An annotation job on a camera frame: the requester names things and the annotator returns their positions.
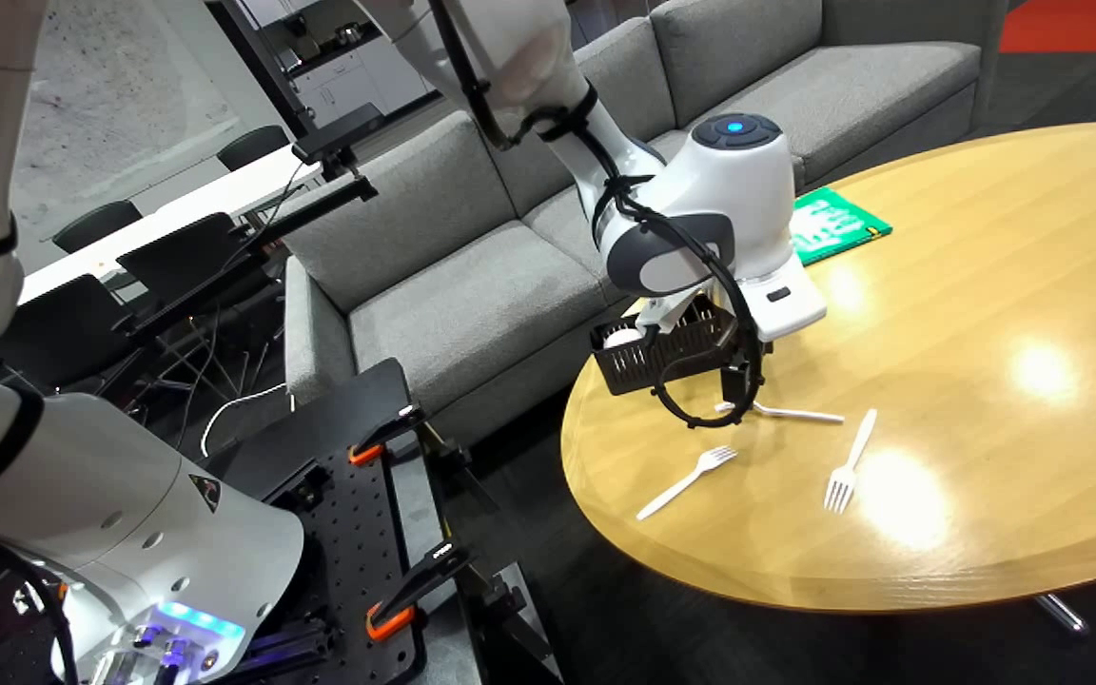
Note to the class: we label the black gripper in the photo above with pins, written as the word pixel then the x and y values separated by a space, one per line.
pixel 718 334

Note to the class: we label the white plastic fork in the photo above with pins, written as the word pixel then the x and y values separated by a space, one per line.
pixel 807 413
pixel 842 483
pixel 688 479

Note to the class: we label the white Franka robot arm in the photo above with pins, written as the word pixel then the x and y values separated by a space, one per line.
pixel 724 191

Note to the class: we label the black utensil holder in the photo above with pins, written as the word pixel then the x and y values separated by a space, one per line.
pixel 627 370

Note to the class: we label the white utensil in holder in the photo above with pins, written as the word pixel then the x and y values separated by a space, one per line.
pixel 627 335

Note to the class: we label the green printed card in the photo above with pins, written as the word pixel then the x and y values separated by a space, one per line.
pixel 835 224

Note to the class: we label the grey fabric sofa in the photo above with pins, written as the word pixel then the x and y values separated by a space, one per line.
pixel 472 278

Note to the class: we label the orange-tipped black clamp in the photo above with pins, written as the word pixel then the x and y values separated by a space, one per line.
pixel 392 619
pixel 379 450

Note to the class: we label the metal table leg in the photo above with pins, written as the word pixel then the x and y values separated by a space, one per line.
pixel 1063 614

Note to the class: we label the black perforated mounting board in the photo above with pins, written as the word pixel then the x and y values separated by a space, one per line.
pixel 345 535

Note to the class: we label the black office chair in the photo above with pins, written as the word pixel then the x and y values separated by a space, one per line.
pixel 253 143
pixel 95 224

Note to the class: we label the white desk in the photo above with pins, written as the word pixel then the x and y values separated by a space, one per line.
pixel 190 209

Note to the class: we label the black monitor frame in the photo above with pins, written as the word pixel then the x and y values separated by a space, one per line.
pixel 270 62

